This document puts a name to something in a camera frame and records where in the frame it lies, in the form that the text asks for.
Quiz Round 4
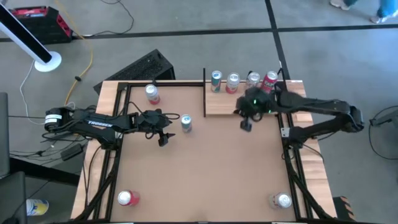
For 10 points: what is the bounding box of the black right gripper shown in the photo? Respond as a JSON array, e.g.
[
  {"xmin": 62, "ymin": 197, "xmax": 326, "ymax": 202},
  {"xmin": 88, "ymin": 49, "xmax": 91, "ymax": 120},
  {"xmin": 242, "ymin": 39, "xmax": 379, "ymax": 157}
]
[{"xmin": 233, "ymin": 87, "xmax": 276, "ymax": 132}]

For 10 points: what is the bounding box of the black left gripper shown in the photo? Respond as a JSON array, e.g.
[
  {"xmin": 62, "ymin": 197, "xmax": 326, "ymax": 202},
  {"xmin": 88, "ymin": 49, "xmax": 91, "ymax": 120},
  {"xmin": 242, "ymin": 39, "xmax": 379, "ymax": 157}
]
[{"xmin": 137, "ymin": 108, "xmax": 177, "ymax": 147}]

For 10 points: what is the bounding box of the silver Diet Coke can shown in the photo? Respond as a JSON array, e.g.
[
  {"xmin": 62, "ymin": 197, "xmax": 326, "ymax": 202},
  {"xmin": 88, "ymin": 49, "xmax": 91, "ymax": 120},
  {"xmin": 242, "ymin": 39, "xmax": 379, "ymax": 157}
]
[
  {"xmin": 245, "ymin": 71, "xmax": 261, "ymax": 90},
  {"xmin": 269, "ymin": 192, "xmax": 293, "ymax": 209}
]

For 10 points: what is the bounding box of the red Fanta can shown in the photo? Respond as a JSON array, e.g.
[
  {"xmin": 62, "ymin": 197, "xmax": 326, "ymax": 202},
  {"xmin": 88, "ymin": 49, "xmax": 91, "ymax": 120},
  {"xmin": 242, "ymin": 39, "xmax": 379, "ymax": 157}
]
[
  {"xmin": 117, "ymin": 189, "xmax": 141, "ymax": 207},
  {"xmin": 260, "ymin": 70, "xmax": 279, "ymax": 94}
]

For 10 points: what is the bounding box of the black perforated crate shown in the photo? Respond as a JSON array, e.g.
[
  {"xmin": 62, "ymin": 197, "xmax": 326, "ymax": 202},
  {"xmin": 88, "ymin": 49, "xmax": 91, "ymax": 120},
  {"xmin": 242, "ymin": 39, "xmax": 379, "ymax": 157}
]
[{"xmin": 93, "ymin": 49, "xmax": 177, "ymax": 96}]

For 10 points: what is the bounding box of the black power adapter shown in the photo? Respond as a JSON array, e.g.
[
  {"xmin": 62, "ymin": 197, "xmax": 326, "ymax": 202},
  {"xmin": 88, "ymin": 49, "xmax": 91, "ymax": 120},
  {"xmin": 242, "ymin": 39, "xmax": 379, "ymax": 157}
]
[{"xmin": 60, "ymin": 143, "xmax": 85, "ymax": 162}]

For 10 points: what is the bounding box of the white black pole stand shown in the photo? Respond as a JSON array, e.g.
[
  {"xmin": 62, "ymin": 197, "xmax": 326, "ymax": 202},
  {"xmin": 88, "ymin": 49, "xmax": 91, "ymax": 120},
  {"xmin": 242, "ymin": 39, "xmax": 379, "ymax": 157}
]
[{"xmin": 0, "ymin": 2, "xmax": 62, "ymax": 73}]

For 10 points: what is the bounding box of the black striped step block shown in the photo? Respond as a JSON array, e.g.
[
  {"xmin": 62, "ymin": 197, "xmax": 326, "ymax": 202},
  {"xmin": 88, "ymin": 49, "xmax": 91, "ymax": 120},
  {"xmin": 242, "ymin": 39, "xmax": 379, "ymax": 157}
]
[{"xmin": 332, "ymin": 195, "xmax": 357, "ymax": 222}]

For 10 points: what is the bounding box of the yellow blue white bag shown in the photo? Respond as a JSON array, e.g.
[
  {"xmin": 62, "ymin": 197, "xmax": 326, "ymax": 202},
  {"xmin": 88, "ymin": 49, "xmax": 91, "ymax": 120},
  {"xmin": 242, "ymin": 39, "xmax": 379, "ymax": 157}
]
[{"xmin": 26, "ymin": 198, "xmax": 50, "ymax": 217}]

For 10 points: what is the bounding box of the red black toolbox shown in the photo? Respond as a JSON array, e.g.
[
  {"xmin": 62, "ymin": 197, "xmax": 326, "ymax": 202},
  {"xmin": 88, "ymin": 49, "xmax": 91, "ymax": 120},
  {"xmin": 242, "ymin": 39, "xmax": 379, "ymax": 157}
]
[{"xmin": 9, "ymin": 6, "xmax": 74, "ymax": 45}]

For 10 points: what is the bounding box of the grey cabinet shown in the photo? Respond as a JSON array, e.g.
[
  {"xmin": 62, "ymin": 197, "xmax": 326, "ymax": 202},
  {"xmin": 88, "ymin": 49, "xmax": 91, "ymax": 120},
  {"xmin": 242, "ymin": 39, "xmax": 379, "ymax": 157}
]
[{"xmin": 0, "ymin": 92, "xmax": 11, "ymax": 179}]

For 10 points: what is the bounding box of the person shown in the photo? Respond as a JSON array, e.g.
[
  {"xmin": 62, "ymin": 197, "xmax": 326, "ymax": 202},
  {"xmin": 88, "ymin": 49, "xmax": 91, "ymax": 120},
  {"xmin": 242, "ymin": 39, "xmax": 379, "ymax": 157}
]
[{"xmin": 329, "ymin": 0, "xmax": 398, "ymax": 25}]

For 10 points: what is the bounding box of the wooden shelf with black frame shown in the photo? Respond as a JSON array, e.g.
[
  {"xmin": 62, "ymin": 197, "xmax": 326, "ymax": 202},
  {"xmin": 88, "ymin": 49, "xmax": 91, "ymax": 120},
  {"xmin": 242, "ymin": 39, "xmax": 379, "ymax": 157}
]
[{"xmin": 202, "ymin": 67, "xmax": 289, "ymax": 118}]

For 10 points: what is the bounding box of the yellow cable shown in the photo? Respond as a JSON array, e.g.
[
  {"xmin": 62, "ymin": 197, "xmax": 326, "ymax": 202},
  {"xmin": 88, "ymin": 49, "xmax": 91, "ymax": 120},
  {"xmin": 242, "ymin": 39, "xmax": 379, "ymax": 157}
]
[{"xmin": 55, "ymin": 0, "xmax": 94, "ymax": 106}]

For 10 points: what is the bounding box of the black floor cable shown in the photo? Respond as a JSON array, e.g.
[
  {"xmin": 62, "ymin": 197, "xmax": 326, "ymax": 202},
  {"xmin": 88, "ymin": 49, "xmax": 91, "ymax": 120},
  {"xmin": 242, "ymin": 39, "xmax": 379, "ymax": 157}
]
[{"xmin": 82, "ymin": 0, "xmax": 135, "ymax": 37}]

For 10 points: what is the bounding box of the white cable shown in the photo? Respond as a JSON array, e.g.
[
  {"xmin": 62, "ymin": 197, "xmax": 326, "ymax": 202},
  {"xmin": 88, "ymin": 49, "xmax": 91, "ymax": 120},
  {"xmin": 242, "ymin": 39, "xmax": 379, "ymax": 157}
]
[{"xmin": 19, "ymin": 60, "xmax": 77, "ymax": 125}]

